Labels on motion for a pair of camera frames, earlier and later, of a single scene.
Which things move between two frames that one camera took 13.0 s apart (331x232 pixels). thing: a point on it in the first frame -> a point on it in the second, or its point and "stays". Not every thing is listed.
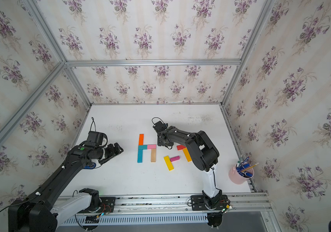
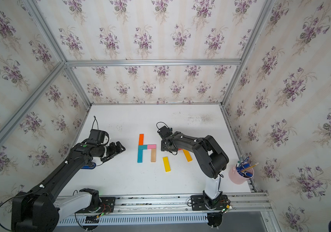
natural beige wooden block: x=153 y=155 stays
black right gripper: x=158 y=142 -> x=162 y=147
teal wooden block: x=142 y=147 stays
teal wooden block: x=140 y=156 stays
